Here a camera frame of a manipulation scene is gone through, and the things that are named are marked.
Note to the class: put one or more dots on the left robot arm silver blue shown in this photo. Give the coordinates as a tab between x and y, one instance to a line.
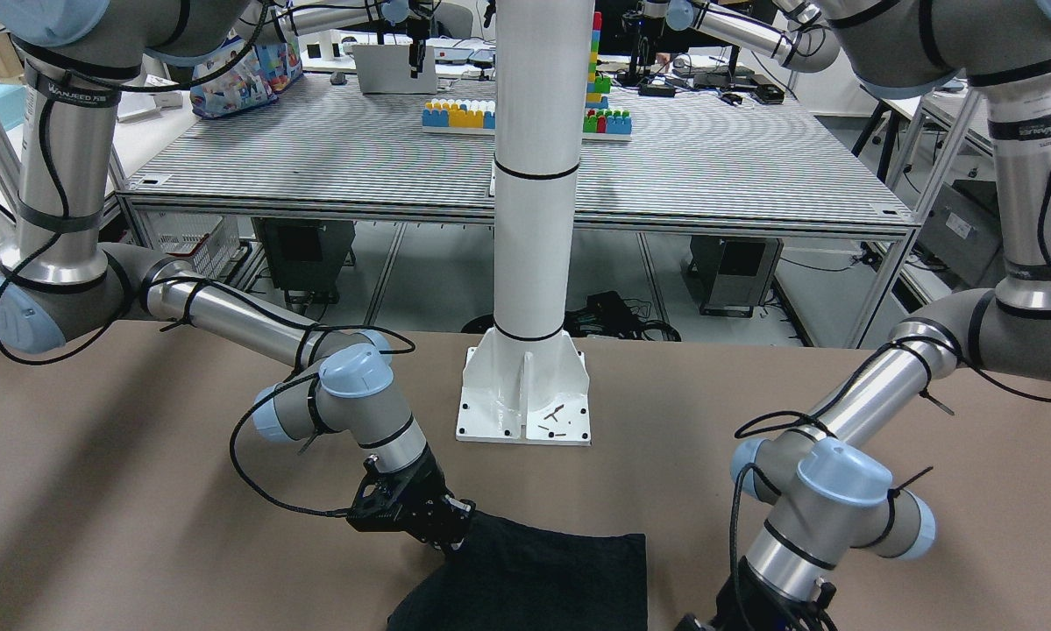
827	496

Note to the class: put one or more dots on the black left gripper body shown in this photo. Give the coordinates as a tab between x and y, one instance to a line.
747	603

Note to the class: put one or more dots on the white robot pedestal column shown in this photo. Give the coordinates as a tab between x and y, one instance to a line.
526	382

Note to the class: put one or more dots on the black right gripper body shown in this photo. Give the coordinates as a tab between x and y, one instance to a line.
423	492

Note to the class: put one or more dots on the striped metal work table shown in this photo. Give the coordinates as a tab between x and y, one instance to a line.
693	164

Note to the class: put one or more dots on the colourful toy brick set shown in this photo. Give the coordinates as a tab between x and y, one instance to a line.
598	119

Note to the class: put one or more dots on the black printed t-shirt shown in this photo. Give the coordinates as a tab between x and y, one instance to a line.
508	576

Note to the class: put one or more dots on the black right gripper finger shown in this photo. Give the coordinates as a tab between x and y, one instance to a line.
450	549

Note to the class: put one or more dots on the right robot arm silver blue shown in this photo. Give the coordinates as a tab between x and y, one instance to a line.
60	283

